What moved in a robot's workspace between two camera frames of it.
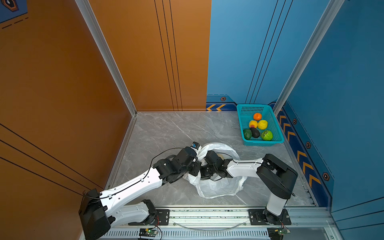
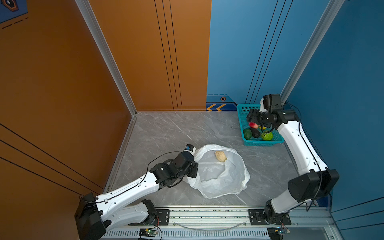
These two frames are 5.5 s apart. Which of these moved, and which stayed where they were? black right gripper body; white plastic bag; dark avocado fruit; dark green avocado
Moved: black right gripper body
Stayed: dark avocado fruit; dark green avocado; white plastic bag
